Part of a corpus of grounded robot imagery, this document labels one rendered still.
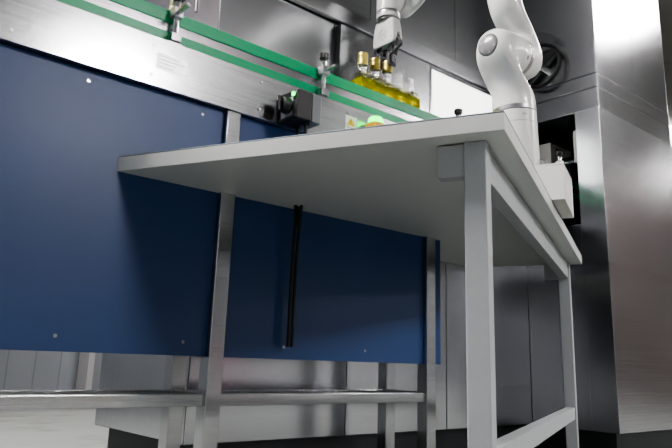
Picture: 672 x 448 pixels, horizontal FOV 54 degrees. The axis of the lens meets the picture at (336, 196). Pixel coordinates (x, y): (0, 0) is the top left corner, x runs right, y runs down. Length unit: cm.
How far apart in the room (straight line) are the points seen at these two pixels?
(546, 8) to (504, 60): 144
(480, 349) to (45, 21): 108
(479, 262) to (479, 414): 24
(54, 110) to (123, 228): 28
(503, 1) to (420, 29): 77
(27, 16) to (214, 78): 44
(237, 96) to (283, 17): 66
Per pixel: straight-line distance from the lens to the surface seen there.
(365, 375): 229
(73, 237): 147
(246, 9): 222
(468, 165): 119
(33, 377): 456
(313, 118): 173
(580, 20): 324
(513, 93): 196
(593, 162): 298
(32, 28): 153
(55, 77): 153
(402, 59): 261
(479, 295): 114
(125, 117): 156
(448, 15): 299
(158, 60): 162
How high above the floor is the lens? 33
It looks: 14 degrees up
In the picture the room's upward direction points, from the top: 2 degrees clockwise
